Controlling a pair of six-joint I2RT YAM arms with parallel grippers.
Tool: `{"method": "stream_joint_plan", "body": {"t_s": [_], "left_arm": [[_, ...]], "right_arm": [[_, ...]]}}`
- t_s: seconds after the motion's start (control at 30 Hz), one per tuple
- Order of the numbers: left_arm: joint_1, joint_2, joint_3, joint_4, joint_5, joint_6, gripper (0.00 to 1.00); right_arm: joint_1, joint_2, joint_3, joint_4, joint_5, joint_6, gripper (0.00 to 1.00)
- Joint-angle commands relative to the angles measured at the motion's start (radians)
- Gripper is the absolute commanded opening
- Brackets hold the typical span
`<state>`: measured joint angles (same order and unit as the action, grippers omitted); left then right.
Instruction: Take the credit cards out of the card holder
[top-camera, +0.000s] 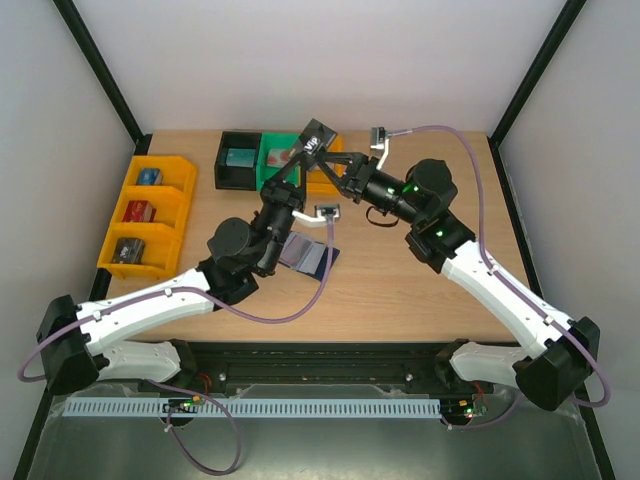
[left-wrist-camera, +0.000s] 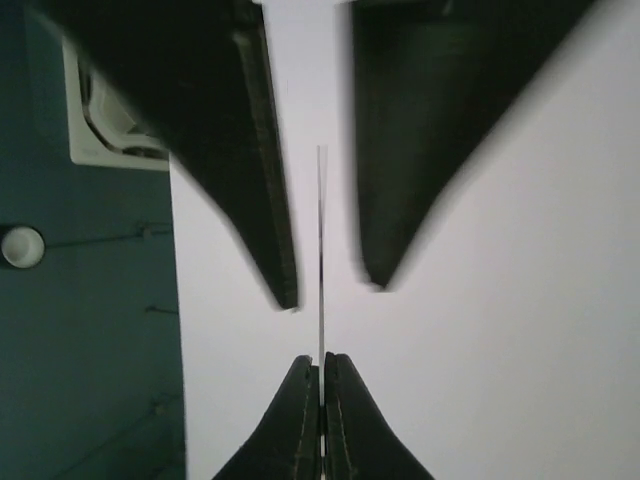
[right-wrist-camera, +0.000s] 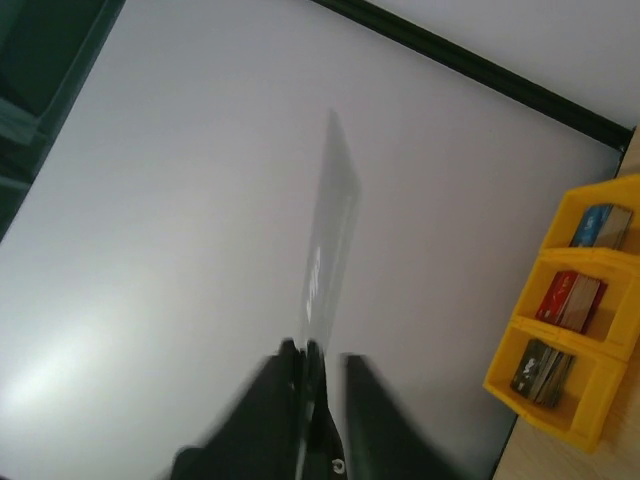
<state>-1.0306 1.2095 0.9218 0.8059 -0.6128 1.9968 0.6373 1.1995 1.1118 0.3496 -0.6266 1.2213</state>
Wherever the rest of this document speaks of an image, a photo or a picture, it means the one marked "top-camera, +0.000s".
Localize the black VIP credit card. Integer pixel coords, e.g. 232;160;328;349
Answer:
290;118;338;171

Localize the blue card holder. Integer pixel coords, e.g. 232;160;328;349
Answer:
278;232;340;282

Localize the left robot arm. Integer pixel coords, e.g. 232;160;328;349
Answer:
35;173;306;395

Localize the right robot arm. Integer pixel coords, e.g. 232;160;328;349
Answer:
314;152;600;411

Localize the red-dotted card stack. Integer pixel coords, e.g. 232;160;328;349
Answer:
265;148;291;168

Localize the teal card stack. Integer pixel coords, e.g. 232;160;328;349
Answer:
224;148;255;169

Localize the blue card stack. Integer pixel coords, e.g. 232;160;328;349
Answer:
136;168;163;186

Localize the red card stack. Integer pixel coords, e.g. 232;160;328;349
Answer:
122;200;156;223

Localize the dark grey card stack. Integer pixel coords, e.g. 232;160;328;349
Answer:
112;237;145;264

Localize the small orange storage bin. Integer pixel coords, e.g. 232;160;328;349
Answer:
306;135;343;195

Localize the green storage bin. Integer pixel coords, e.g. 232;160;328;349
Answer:
256;132;298;191

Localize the black storage bin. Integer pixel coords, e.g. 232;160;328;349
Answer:
214;131;262;191

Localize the orange three-compartment bin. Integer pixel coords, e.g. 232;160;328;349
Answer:
97;155;198;279

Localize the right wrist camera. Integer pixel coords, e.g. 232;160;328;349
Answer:
370;126;391;170

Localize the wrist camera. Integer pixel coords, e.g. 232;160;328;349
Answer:
292;204;341;228
370;126;391;170

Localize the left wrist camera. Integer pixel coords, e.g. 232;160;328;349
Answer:
292;204;341;228

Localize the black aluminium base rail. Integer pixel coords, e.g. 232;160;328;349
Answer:
49;341;581;396

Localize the right black frame post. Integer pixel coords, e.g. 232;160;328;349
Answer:
487;0;589;146

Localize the black frame post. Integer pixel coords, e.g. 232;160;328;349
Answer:
487;0;589;146
53;0;153;155

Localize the left black frame post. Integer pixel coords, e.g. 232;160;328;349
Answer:
53;0;153;155

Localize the white slotted cable duct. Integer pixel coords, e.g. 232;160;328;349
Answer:
62;397;441;419

